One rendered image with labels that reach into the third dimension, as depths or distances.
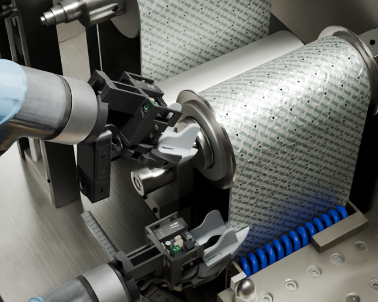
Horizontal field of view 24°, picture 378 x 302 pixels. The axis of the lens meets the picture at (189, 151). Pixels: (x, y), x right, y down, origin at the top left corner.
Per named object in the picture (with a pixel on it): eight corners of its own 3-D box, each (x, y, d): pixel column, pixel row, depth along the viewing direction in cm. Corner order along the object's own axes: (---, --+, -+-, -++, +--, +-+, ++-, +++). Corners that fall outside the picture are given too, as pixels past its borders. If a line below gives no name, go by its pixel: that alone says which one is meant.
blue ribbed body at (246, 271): (232, 269, 134) (233, 256, 132) (341, 210, 142) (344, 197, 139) (245, 285, 132) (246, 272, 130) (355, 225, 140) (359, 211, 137)
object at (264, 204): (225, 264, 134) (230, 187, 120) (345, 201, 142) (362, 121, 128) (227, 266, 133) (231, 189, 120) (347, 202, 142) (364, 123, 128)
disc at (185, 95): (174, 142, 129) (174, 69, 118) (177, 141, 129) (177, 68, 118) (231, 210, 121) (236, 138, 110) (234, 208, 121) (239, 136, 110)
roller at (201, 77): (140, 129, 140) (136, 74, 131) (269, 71, 149) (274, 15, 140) (179, 177, 133) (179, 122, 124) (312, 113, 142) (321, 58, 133)
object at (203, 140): (170, 124, 122) (188, 116, 115) (182, 119, 123) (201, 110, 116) (192, 174, 122) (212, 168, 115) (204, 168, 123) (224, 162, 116)
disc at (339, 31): (310, 80, 138) (321, 6, 127) (312, 79, 138) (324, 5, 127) (371, 139, 130) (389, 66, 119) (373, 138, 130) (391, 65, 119)
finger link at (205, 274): (237, 261, 124) (183, 288, 121) (236, 267, 125) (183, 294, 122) (219, 238, 127) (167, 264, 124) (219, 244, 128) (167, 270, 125)
